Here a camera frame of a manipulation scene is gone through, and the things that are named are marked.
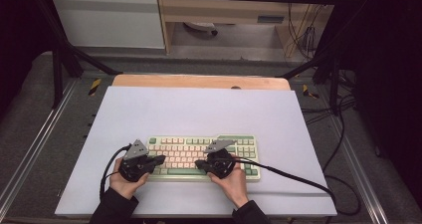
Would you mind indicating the yellow and black tape strip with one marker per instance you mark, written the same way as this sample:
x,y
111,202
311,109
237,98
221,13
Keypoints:
x,y
95,87
309,92

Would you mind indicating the wooden table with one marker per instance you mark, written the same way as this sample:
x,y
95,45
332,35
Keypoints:
x,y
199,82

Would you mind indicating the dark curtain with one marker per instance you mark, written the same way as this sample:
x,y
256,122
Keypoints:
x,y
388,68
20,35

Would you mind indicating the person's left hand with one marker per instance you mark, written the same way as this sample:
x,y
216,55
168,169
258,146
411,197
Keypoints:
x,y
124,187

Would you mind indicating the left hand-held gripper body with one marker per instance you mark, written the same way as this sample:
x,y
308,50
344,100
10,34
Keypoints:
x,y
134,167

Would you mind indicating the light wooden desk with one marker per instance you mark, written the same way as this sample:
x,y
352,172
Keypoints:
x,y
225,9

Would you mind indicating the aluminium rail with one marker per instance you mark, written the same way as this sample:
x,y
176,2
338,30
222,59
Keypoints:
x,y
36,141
361,174

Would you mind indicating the person's right hand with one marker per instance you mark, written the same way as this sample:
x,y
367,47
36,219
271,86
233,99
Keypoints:
x,y
234,187

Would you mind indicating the green and cream keyboard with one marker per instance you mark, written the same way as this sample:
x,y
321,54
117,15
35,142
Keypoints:
x,y
185,151

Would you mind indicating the office chair base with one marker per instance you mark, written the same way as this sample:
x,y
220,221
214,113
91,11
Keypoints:
x,y
200,26

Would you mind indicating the white board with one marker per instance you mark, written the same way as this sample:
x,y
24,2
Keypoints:
x,y
199,111

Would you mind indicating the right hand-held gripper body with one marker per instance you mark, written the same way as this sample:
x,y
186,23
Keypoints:
x,y
220,164

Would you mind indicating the white cabinet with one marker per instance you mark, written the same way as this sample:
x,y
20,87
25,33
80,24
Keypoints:
x,y
109,21

